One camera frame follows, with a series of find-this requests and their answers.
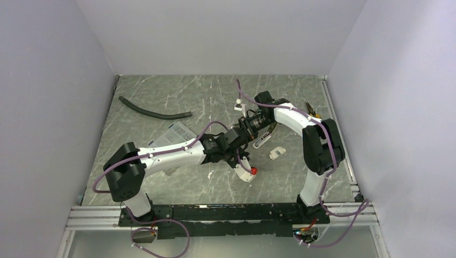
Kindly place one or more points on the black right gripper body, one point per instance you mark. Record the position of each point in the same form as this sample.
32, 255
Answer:
251, 126

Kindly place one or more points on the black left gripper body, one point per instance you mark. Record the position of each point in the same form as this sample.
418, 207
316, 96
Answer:
231, 157

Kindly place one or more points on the white staple box tray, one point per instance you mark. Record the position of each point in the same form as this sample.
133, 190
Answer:
276, 152

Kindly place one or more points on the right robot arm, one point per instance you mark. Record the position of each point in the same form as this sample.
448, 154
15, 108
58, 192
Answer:
323, 150

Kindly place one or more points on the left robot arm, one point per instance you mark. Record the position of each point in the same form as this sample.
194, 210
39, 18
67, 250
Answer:
130, 165

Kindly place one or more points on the clear plastic screw organizer box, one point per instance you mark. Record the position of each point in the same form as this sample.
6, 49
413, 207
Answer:
175, 134

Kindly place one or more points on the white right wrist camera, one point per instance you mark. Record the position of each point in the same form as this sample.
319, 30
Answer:
238, 105

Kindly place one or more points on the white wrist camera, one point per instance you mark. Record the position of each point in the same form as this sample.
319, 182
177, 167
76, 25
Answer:
238, 105
246, 176

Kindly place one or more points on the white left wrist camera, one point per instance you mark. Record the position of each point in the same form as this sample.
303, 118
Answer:
246, 176

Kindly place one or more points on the yellow handled pliers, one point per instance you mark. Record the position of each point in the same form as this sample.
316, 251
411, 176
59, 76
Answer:
311, 111

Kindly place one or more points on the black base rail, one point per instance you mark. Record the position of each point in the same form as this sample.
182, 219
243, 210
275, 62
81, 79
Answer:
277, 219

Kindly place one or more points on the aluminium frame profile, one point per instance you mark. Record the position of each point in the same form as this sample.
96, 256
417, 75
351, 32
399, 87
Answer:
109, 217

